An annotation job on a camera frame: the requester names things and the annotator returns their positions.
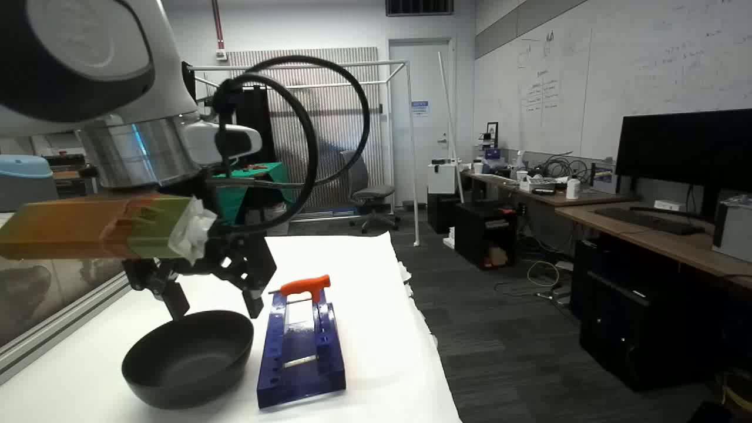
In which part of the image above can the black bowl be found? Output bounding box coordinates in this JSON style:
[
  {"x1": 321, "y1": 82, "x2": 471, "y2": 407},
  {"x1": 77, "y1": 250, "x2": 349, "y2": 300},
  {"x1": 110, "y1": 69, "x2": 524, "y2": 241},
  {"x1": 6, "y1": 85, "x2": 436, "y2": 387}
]
[{"x1": 119, "y1": 307, "x2": 256, "y2": 411}]

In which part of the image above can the black under-desk cabinet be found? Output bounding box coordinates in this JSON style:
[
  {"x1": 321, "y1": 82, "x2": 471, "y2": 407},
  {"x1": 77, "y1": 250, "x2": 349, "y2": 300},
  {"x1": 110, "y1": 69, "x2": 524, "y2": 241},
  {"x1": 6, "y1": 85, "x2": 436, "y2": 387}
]
[{"x1": 575, "y1": 238, "x2": 752, "y2": 394}]

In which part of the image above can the blue tool holder block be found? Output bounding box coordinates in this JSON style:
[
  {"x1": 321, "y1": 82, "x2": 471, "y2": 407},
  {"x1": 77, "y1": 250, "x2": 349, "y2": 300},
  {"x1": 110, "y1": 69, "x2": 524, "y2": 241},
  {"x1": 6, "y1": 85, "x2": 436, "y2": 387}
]
[{"x1": 256, "y1": 290, "x2": 347, "y2": 411}]

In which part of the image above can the light blue container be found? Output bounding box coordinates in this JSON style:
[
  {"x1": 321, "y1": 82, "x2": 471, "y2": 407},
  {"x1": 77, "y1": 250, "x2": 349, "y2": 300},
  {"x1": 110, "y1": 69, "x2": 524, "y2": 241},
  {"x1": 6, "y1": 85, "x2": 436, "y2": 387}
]
[{"x1": 0, "y1": 153, "x2": 59, "y2": 213}]

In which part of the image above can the yellow-green wrist camera mount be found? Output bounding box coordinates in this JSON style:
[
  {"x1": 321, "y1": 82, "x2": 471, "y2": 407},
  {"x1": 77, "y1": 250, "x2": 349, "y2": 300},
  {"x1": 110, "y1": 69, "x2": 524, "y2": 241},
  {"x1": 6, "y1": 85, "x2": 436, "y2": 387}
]
[{"x1": 0, "y1": 191, "x2": 218, "y2": 265}]

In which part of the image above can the wooden desk with monitor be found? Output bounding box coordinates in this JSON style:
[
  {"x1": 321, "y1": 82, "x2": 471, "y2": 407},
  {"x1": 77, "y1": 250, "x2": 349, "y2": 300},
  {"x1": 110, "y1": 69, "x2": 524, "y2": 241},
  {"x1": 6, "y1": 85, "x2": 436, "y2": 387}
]
[{"x1": 552, "y1": 199, "x2": 752, "y2": 297}]

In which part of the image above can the red vertical pipe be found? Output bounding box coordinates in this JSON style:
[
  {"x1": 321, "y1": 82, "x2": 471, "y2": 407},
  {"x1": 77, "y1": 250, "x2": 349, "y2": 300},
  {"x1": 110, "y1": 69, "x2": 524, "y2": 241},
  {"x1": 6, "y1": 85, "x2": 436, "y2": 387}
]
[{"x1": 209, "y1": 0, "x2": 231, "y2": 63}]

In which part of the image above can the green plastic stand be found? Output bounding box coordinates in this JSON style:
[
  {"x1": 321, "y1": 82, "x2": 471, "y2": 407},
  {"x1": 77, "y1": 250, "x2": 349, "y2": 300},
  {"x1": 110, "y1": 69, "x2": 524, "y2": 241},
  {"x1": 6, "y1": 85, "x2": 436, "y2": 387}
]
[{"x1": 211, "y1": 160, "x2": 305, "y2": 229}]

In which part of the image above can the white bottle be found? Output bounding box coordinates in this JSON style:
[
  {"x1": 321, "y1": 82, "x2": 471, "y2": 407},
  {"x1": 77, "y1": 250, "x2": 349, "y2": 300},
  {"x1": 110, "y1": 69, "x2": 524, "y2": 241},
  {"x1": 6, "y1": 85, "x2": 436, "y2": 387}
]
[{"x1": 510, "y1": 147, "x2": 528, "y2": 185}]

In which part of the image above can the black computer monitor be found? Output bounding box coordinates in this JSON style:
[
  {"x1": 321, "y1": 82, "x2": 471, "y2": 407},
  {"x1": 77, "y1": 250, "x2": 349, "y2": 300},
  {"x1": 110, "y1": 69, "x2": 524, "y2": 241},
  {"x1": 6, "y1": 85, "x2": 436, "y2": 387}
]
[{"x1": 614, "y1": 106, "x2": 752, "y2": 219}]

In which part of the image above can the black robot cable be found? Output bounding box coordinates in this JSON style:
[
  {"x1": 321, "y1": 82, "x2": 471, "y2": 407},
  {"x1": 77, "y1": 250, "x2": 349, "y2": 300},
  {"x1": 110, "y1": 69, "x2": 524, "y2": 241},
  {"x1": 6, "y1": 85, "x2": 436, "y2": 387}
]
[{"x1": 211, "y1": 52, "x2": 372, "y2": 234}]

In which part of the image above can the aluminium extrusion rail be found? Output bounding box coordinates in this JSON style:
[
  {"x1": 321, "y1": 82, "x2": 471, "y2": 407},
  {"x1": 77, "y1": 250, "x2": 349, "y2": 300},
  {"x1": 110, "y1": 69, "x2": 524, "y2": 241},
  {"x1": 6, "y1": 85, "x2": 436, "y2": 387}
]
[{"x1": 0, "y1": 272, "x2": 132, "y2": 380}]

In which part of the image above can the black keyboard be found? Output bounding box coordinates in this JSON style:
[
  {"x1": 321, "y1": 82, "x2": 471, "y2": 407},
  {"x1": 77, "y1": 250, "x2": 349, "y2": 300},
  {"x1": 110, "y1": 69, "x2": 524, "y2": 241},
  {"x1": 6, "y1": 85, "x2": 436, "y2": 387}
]
[{"x1": 591, "y1": 205, "x2": 708, "y2": 238}]

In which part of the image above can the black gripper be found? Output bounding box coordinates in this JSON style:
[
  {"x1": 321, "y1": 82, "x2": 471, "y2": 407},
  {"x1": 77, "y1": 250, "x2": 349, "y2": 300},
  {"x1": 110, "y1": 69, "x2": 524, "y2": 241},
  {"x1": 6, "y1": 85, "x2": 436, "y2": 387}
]
[{"x1": 122, "y1": 174, "x2": 280, "y2": 321}]

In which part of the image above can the wall whiteboard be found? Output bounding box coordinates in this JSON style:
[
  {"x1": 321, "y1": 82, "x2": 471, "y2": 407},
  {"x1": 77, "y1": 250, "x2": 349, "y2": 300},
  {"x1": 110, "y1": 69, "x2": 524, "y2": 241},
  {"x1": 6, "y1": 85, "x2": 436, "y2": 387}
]
[{"x1": 471, "y1": 0, "x2": 752, "y2": 162}]

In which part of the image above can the orange handled tool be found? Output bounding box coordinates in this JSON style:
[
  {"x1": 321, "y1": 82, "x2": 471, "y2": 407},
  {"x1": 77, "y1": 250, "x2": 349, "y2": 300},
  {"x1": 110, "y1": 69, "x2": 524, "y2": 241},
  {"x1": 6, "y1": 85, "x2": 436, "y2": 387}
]
[{"x1": 268, "y1": 272, "x2": 333, "y2": 312}]

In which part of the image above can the black device on stand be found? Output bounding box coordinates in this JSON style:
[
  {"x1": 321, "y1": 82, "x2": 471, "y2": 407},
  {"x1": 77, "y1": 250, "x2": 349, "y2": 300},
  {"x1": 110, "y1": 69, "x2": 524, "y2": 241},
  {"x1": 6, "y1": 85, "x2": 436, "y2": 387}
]
[{"x1": 481, "y1": 120, "x2": 505, "y2": 165}]

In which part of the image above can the wooden desk with clutter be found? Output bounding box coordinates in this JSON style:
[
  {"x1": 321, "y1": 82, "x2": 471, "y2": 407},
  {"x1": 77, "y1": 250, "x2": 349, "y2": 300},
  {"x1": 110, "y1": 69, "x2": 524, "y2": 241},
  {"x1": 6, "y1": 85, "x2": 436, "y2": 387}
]
[{"x1": 460, "y1": 170, "x2": 638, "y2": 211}]

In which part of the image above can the ceiling air vent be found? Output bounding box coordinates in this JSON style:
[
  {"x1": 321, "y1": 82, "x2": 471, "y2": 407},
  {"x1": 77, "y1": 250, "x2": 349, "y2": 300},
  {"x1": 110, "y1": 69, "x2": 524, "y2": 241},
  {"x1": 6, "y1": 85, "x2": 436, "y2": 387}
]
[{"x1": 383, "y1": 0, "x2": 458, "y2": 16}]

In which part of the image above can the grey office chair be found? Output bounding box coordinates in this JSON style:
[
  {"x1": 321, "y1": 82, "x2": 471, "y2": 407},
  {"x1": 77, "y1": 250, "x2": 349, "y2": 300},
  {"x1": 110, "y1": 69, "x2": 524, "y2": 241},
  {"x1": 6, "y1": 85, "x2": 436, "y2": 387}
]
[{"x1": 347, "y1": 180, "x2": 401, "y2": 234}]

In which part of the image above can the white box on desk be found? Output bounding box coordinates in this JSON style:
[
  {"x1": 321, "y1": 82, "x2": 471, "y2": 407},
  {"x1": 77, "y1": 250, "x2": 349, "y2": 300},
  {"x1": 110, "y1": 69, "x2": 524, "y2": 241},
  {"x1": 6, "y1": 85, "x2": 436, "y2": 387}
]
[{"x1": 709, "y1": 193, "x2": 752, "y2": 265}]

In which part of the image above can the white door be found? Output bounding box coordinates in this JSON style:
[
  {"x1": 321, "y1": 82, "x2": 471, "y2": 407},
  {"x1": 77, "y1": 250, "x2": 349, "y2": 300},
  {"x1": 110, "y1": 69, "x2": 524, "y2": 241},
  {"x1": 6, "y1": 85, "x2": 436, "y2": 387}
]
[{"x1": 388, "y1": 37, "x2": 458, "y2": 211}]

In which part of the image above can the black floor box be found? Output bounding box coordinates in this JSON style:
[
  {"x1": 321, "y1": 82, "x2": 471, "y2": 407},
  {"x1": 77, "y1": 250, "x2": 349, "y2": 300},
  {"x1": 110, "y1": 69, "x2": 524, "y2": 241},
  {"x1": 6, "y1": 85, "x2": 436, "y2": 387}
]
[{"x1": 451, "y1": 199, "x2": 522, "y2": 272}]

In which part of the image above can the white paper table sheet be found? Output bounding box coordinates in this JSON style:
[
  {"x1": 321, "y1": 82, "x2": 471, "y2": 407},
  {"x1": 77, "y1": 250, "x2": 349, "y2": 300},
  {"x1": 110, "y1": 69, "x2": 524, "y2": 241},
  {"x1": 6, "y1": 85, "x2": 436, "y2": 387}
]
[{"x1": 0, "y1": 232, "x2": 464, "y2": 423}]

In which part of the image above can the floor cable bundle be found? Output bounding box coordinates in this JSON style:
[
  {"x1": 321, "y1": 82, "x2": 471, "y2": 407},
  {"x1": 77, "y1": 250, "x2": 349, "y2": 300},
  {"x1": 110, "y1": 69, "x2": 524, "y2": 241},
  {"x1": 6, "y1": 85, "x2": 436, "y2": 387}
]
[{"x1": 524, "y1": 257, "x2": 575, "y2": 306}]

